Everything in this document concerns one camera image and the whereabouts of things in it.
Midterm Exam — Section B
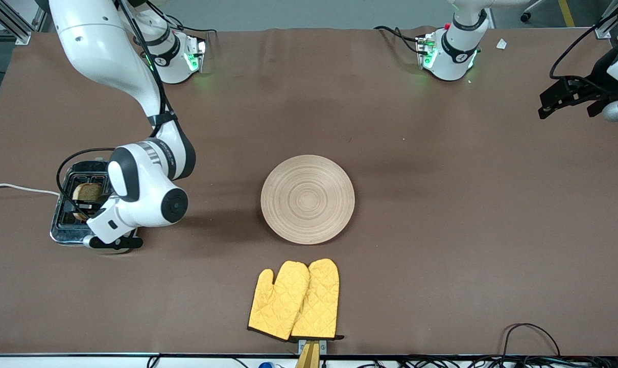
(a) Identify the brown bread slice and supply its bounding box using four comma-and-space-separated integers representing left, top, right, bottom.
73, 182, 103, 203

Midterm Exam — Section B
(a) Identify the round wooden plate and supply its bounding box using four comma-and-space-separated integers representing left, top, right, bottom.
260, 154, 355, 245

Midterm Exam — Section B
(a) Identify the cream chrome two-slot toaster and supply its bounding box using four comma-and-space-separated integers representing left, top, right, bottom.
50, 160, 145, 255

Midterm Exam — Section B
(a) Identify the black office chair wheel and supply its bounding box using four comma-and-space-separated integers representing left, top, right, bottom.
520, 0, 544, 24

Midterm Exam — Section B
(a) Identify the yellow quilted oven mitt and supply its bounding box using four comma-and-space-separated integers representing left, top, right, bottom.
247, 261, 311, 341
290, 258, 345, 341

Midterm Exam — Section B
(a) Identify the brown table cover sheet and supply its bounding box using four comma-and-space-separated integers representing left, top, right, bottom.
0, 27, 618, 356

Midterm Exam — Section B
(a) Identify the aluminium frame profile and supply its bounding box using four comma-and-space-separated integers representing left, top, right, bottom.
594, 0, 618, 40
0, 0, 50, 47

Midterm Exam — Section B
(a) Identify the white toaster power cord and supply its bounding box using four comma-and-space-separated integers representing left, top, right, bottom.
0, 182, 60, 197

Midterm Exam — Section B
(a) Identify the black left arm base cable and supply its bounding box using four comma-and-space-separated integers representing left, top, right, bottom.
374, 25, 428, 55

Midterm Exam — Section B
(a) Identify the black arm base cable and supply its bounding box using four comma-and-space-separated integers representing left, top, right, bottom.
374, 25, 428, 55
151, 0, 218, 52

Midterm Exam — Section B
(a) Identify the black right arm base cable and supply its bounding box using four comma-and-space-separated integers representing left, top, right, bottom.
151, 0, 218, 52

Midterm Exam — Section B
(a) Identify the black looped cable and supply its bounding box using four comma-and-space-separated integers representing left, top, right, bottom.
502, 323, 561, 358

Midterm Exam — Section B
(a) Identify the small grey metal bracket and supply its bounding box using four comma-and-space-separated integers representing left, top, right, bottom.
298, 339, 327, 356

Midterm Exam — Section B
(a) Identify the black floor cable tangle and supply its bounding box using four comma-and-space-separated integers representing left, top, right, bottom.
358, 356, 618, 368

